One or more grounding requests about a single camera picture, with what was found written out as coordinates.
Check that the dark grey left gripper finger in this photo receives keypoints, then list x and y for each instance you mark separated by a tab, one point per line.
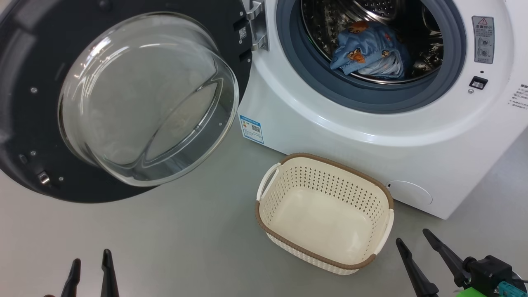
109	280
72	284

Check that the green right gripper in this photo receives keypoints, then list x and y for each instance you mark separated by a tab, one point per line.
482	293

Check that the large blue bear-print garment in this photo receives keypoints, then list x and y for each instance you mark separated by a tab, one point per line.
379	70

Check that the dark round glass washer door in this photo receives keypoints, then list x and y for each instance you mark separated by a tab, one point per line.
37	49

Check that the metal door latch hook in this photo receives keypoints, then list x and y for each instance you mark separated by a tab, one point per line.
43	178

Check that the cream perforated laundry basket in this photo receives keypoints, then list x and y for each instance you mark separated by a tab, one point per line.
326	218

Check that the white front-load washing machine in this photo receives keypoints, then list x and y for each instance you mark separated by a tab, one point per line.
350	132

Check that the black door latch socket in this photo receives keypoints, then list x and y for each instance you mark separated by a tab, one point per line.
478	83

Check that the grey rubber door gasket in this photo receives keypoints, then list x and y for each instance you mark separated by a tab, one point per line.
451	62

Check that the metal door hinge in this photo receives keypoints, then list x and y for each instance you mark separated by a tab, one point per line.
258	29

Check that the round white filter cover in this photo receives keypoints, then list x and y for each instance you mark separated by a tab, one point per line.
410	194

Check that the blue energy label sticker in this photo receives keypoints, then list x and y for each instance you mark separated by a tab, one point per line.
251	129

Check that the grey warning sticker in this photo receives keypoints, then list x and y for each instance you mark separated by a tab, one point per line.
483	39

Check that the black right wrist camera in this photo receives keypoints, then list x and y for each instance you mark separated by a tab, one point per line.
489	270

